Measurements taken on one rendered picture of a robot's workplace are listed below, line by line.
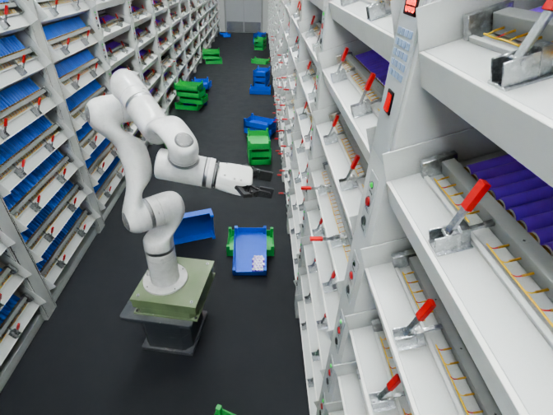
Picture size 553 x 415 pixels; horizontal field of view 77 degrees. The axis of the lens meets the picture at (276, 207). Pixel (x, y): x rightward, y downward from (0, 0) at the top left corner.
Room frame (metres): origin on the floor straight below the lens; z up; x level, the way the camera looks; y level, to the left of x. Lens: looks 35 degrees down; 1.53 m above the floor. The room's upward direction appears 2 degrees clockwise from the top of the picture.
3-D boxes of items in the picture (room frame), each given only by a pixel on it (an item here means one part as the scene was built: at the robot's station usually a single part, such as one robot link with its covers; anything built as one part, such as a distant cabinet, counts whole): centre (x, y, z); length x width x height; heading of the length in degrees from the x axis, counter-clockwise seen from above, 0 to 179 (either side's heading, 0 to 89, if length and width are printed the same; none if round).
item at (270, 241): (1.73, 0.16, 0.04); 0.30 x 0.20 x 0.08; 93
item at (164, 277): (1.07, 0.48, 0.46); 0.19 x 0.19 x 0.18
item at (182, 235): (1.76, 0.56, 0.10); 0.30 x 0.08 x 0.20; 113
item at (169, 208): (1.09, 0.45, 0.68); 0.19 x 0.12 x 0.24; 132
